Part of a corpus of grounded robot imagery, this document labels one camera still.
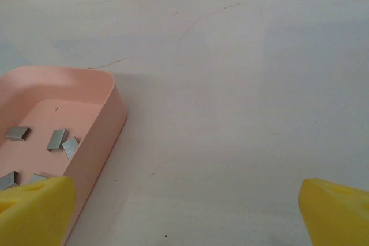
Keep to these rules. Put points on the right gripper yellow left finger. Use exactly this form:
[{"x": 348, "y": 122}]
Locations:
[{"x": 37, "y": 214}]

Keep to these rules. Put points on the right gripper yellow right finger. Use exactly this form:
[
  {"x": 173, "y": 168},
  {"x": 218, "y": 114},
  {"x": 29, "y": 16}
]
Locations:
[{"x": 337, "y": 217}]

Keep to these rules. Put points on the grey staple strip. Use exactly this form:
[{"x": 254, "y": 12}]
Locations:
[
  {"x": 57, "y": 140},
  {"x": 39, "y": 179},
  {"x": 71, "y": 148},
  {"x": 8, "y": 181},
  {"x": 18, "y": 134}
]

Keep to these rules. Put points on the pink plastic tray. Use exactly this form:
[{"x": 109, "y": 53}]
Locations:
[{"x": 86, "y": 90}]

